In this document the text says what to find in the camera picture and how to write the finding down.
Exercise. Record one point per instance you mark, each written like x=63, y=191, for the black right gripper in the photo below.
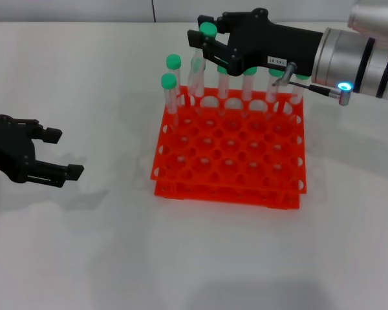
x=271, y=42

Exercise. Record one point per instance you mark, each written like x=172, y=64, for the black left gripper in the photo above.
x=9, y=148

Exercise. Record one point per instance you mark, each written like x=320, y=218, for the green capped clear test tube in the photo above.
x=173, y=61
x=208, y=29
x=248, y=87
x=168, y=80
x=201, y=66
x=297, y=93
x=223, y=87
x=273, y=87

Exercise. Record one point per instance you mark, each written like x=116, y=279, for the orange test tube rack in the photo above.
x=229, y=155

